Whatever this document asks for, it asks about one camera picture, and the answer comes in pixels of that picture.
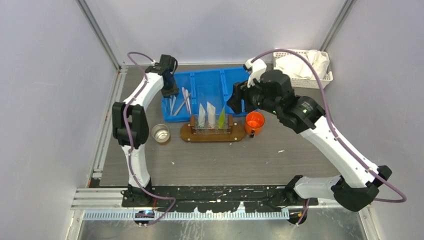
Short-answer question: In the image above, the grey toothbrush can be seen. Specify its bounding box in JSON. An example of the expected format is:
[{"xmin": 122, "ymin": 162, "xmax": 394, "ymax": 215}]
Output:
[{"xmin": 173, "ymin": 93, "xmax": 191, "ymax": 116}]

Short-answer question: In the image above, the aluminium frame rail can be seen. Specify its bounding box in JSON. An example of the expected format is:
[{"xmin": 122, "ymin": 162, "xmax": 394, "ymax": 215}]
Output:
[{"xmin": 75, "ymin": 0, "xmax": 123, "ymax": 72}]

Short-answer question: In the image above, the silver metal cup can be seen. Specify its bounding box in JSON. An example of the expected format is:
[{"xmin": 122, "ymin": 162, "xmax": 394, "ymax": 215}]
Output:
[{"xmin": 151, "ymin": 123, "xmax": 171, "ymax": 145}]

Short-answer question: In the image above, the white toothbrush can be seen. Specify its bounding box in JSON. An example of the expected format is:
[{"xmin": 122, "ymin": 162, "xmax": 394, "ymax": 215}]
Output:
[{"xmin": 185, "ymin": 89, "xmax": 192, "ymax": 115}]

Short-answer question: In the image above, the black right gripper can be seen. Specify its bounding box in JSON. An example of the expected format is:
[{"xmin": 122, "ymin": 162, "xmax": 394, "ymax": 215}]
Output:
[{"xmin": 226, "ymin": 74, "xmax": 280, "ymax": 116}]

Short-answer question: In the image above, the clear textured toothbrush holder rack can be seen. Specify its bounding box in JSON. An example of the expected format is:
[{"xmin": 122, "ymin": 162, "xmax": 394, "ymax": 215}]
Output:
[{"xmin": 188, "ymin": 114, "xmax": 234, "ymax": 135}]

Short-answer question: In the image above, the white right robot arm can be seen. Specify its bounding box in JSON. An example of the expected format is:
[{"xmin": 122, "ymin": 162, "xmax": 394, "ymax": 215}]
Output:
[{"xmin": 226, "ymin": 70, "xmax": 392, "ymax": 212}]

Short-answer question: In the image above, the white toothpaste tube green cap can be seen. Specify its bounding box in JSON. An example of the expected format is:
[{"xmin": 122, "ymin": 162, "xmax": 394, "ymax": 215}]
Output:
[{"xmin": 197, "ymin": 104, "xmax": 206, "ymax": 129}]

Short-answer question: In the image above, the orange plastic mug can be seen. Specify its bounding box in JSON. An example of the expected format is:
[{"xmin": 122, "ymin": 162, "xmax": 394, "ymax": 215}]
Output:
[{"xmin": 244, "ymin": 111, "xmax": 265, "ymax": 138}]

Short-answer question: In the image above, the blue plastic divided bin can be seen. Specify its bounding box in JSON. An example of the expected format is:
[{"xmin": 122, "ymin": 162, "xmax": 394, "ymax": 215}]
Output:
[{"xmin": 161, "ymin": 67, "xmax": 249, "ymax": 123}]

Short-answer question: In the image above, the yellow-green toothpaste tube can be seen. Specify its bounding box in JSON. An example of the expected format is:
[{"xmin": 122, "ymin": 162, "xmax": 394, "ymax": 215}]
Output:
[{"xmin": 218, "ymin": 107, "xmax": 226, "ymax": 129}]

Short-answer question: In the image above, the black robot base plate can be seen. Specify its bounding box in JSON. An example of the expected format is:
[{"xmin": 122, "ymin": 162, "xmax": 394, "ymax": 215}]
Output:
[{"xmin": 120, "ymin": 185, "xmax": 306, "ymax": 213}]

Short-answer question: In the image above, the brown wooden oval tray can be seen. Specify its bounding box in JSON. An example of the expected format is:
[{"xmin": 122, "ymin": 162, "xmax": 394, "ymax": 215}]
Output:
[{"xmin": 180, "ymin": 123, "xmax": 246, "ymax": 143}]

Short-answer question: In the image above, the pink toothbrush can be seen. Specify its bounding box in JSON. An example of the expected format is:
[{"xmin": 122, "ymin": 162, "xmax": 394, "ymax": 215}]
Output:
[{"xmin": 182, "ymin": 87, "xmax": 191, "ymax": 114}]

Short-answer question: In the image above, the white toothpaste tube orange cap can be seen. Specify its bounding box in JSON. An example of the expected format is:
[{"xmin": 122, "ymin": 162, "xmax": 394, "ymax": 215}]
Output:
[{"xmin": 206, "ymin": 102, "xmax": 216, "ymax": 129}]

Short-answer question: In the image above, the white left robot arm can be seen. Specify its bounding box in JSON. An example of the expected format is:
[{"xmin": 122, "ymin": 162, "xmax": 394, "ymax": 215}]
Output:
[{"xmin": 112, "ymin": 54, "xmax": 179, "ymax": 207}]

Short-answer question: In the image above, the white plastic basket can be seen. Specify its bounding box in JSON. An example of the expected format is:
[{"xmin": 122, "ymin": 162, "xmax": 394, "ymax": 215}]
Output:
[{"xmin": 272, "ymin": 48, "xmax": 334, "ymax": 90}]

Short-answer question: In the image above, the white crumpled cloth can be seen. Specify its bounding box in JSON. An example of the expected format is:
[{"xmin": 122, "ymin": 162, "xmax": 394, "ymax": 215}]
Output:
[{"xmin": 275, "ymin": 50, "xmax": 330, "ymax": 80}]

